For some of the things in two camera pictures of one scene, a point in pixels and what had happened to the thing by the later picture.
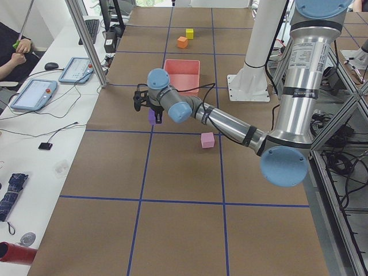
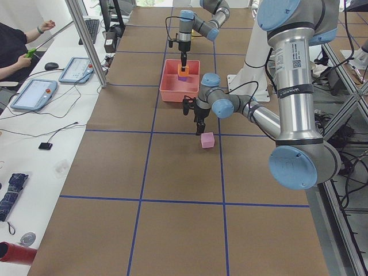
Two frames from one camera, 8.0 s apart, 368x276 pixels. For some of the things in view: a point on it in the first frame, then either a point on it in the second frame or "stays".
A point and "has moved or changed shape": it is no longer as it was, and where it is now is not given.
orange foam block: x=182 y=42 has moved or changed shape
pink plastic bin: x=184 y=74 stays
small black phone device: x=45 y=146 stays
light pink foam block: x=207 y=140 stays
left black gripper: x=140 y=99 -> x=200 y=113
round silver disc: x=27 y=239 stays
